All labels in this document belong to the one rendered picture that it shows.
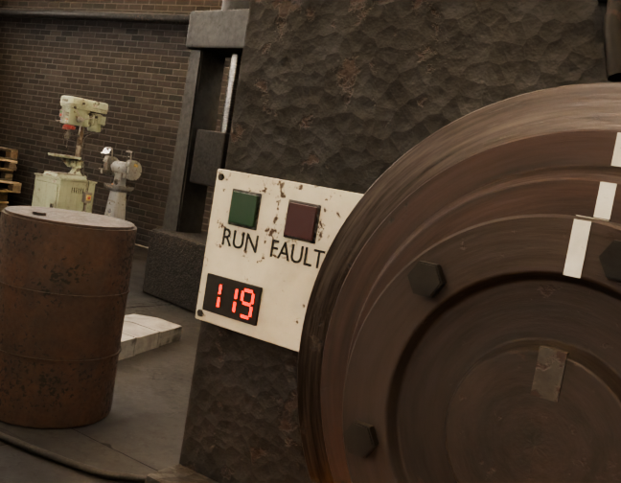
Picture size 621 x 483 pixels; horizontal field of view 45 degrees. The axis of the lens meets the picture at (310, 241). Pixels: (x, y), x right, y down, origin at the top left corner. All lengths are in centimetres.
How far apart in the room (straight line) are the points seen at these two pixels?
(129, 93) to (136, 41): 64
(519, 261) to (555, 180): 7
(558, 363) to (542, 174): 14
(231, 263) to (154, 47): 884
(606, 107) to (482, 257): 15
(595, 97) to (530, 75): 19
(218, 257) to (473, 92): 34
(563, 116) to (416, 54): 26
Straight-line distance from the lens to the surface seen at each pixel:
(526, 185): 54
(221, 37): 630
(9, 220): 340
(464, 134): 60
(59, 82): 1090
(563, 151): 55
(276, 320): 84
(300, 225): 81
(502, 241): 49
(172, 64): 941
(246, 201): 86
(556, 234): 48
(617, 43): 71
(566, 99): 58
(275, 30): 90
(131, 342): 461
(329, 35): 86
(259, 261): 85
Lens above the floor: 126
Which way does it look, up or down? 5 degrees down
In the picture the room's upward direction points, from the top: 9 degrees clockwise
